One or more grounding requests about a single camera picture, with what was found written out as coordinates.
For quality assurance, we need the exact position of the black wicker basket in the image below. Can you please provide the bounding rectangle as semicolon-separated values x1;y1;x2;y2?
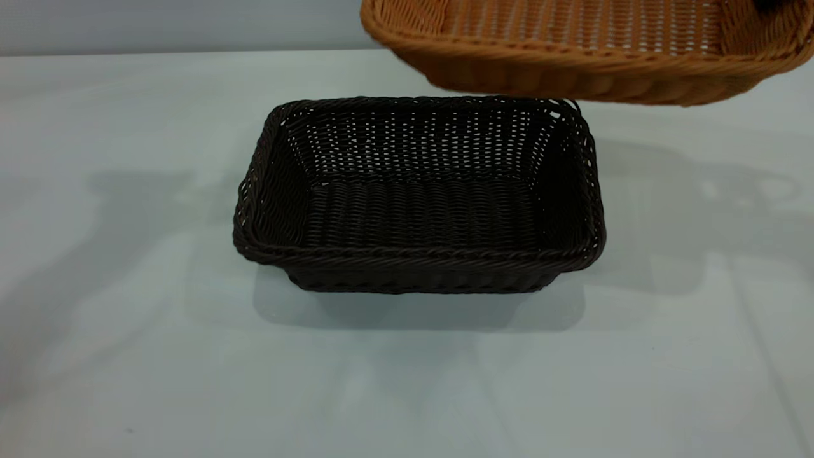
232;95;607;295

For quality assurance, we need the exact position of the orange wicker basket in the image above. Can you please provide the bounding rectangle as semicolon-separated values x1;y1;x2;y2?
360;0;814;107

